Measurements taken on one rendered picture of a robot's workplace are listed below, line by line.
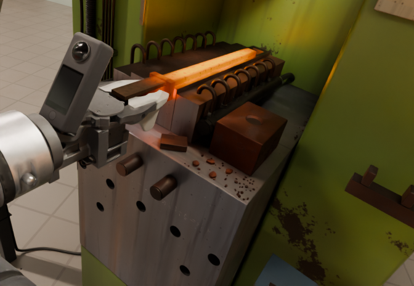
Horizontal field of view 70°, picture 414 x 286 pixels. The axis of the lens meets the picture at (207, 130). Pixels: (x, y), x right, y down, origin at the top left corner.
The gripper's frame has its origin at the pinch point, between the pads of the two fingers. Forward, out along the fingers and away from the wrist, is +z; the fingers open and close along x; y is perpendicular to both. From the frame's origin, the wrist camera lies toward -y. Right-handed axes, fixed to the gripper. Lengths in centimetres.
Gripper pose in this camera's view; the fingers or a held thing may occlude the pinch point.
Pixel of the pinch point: (153, 87)
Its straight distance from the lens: 49.7
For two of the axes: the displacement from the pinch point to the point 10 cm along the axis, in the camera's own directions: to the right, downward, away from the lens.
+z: 5.4, -3.5, 7.6
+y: -2.1, 8.2, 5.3
